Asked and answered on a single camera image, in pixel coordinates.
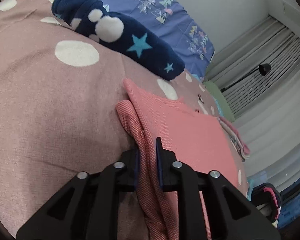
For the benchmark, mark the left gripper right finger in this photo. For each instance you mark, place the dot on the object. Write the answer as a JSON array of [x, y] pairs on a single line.
[[209, 206]]

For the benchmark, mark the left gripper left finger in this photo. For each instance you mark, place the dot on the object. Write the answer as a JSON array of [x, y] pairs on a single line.
[[87, 206]]

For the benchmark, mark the coral pink bear shirt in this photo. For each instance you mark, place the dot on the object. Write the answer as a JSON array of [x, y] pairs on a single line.
[[196, 139]]

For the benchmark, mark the dark clothes pile on floor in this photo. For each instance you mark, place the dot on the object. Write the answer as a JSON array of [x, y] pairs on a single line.
[[267, 200]]

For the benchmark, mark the stack of folded clothes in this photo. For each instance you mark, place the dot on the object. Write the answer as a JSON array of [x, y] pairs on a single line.
[[236, 142]]

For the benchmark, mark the pink folded garment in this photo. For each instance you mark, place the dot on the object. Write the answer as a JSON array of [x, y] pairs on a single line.
[[235, 132]]

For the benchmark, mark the green pillow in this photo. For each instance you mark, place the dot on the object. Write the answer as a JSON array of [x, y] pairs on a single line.
[[221, 102]]

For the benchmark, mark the brown polka dot blanket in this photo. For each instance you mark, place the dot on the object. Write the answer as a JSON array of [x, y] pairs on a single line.
[[58, 92]]

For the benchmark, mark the grey curtain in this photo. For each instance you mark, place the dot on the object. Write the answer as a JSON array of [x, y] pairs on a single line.
[[259, 74]]

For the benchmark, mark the navy star fleece garment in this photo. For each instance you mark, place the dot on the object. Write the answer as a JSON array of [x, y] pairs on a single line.
[[120, 33]]

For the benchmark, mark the blue tree print pillow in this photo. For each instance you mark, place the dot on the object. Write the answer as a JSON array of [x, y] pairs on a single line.
[[170, 21]]

